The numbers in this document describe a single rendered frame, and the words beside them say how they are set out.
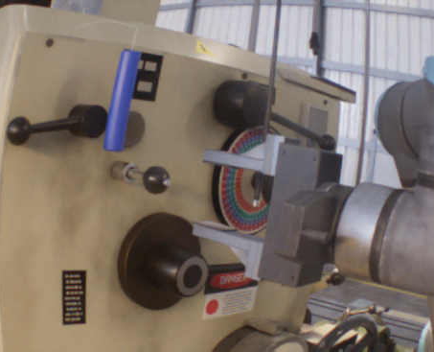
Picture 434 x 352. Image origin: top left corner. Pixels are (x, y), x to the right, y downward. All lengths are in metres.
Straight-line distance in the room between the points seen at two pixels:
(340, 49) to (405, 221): 9.25
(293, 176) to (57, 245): 0.32
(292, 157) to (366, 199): 0.10
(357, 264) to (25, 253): 0.41
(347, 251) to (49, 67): 0.41
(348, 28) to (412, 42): 1.41
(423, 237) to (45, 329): 0.51
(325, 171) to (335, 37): 9.30
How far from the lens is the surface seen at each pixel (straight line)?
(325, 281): 1.24
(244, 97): 0.82
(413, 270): 0.45
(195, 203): 0.86
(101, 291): 0.78
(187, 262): 0.76
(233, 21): 11.36
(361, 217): 0.47
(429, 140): 0.45
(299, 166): 0.53
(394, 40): 9.20
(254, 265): 0.58
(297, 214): 0.45
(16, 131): 0.61
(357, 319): 0.91
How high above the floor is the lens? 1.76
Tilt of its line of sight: 5 degrees down
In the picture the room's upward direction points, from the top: 8 degrees clockwise
